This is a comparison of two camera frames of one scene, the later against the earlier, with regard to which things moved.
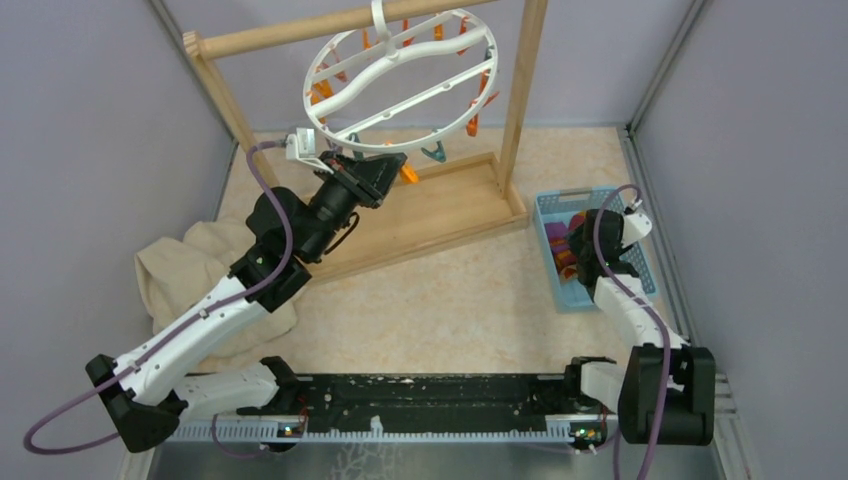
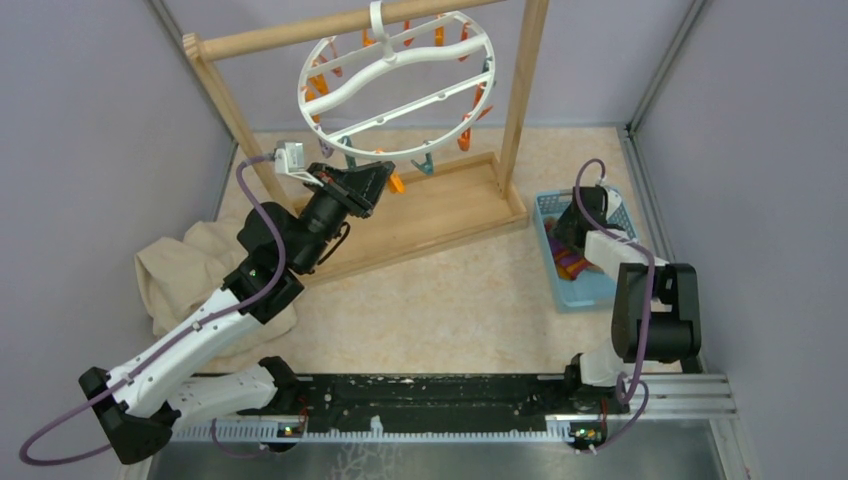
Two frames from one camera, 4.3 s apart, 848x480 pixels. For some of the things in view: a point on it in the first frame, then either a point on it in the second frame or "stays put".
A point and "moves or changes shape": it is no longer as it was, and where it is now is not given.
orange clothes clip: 472,127 to 464,139
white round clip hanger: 405,84 stays put
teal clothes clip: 437,155 to 428,165
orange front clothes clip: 408,175 moves or changes shape
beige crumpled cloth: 176,270 stays put
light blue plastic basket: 556,205 stays put
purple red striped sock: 561,246 stays put
